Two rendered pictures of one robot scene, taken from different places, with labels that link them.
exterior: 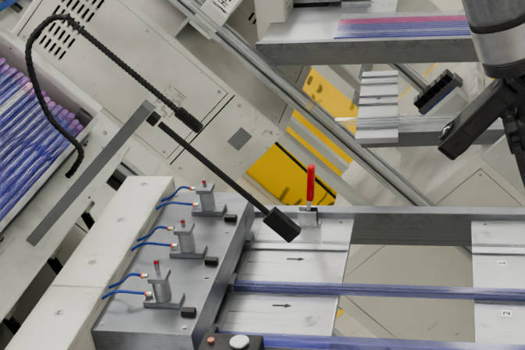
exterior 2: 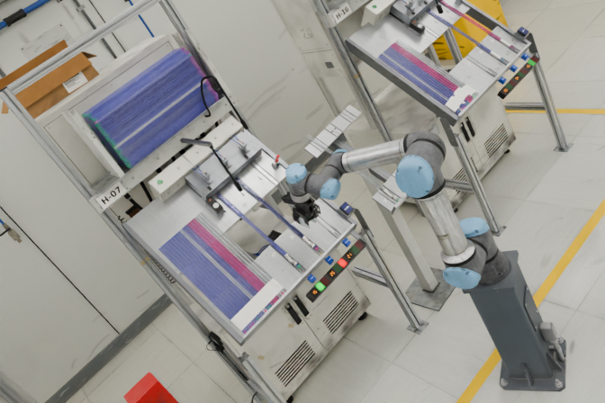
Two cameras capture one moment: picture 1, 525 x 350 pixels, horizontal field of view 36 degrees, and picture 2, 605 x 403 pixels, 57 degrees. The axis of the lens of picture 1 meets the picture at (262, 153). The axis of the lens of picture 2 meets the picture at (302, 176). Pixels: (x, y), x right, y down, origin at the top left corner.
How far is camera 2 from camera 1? 164 cm
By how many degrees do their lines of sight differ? 37
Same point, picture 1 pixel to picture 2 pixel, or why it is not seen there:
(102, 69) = (285, 4)
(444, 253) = not seen: hidden behind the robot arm
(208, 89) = (323, 40)
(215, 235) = (237, 161)
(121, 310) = (195, 174)
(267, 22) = (366, 21)
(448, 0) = not seen: outside the picture
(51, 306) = (177, 164)
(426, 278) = not seen: hidden behind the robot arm
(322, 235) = (275, 174)
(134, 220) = (219, 141)
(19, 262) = (174, 147)
